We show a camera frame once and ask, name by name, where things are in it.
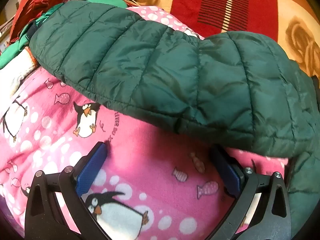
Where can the red and cream rose blanket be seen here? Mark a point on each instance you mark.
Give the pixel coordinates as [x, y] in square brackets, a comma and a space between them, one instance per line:
[250, 5]

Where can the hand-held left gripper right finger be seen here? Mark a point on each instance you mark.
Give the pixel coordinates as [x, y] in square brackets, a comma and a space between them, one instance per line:
[226, 171]

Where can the dark green quilted jacket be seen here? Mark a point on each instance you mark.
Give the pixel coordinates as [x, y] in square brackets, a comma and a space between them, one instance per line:
[175, 80]

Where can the pink penguin print blanket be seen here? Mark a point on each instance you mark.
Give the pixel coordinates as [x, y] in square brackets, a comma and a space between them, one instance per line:
[140, 170]

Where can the white cloth with orange trim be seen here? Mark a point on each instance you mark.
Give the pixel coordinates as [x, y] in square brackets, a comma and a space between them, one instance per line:
[18, 66]

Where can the red cloth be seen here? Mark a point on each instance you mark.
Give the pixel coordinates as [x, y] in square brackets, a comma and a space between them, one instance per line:
[42, 0]

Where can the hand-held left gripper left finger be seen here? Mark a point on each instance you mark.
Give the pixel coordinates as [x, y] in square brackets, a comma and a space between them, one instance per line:
[91, 166]

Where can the bright green garment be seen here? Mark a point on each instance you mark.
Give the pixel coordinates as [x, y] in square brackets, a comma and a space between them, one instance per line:
[15, 47]

